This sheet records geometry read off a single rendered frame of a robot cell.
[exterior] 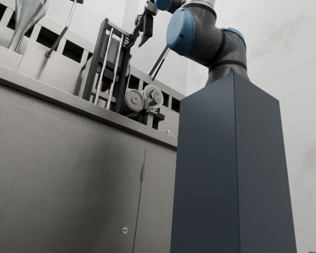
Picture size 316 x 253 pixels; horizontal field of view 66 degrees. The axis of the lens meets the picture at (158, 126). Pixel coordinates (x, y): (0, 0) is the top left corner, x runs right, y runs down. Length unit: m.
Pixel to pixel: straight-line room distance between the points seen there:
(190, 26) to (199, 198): 0.44
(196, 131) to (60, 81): 1.08
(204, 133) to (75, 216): 0.45
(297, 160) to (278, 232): 2.54
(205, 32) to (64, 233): 0.69
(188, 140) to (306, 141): 2.56
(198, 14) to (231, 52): 0.15
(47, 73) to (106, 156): 0.82
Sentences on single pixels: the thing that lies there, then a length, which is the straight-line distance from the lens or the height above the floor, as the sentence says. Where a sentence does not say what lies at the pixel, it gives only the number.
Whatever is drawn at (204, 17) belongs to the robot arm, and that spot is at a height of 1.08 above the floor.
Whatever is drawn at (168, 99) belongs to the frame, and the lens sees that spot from 2.01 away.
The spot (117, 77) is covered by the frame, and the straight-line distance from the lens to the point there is 1.19.
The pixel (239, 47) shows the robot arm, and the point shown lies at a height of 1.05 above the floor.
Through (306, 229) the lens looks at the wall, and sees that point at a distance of 3.01.
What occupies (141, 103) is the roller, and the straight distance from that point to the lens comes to 1.36.
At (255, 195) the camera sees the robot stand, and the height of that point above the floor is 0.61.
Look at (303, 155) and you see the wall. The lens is 3.11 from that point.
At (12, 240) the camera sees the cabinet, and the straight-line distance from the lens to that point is 0.76.
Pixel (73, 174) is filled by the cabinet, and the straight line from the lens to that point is 0.80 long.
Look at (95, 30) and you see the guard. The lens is 1.81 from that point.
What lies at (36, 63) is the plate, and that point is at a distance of 1.56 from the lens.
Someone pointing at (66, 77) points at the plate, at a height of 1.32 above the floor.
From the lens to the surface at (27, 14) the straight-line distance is 1.37.
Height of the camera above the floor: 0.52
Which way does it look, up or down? 24 degrees up
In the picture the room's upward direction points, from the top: 6 degrees clockwise
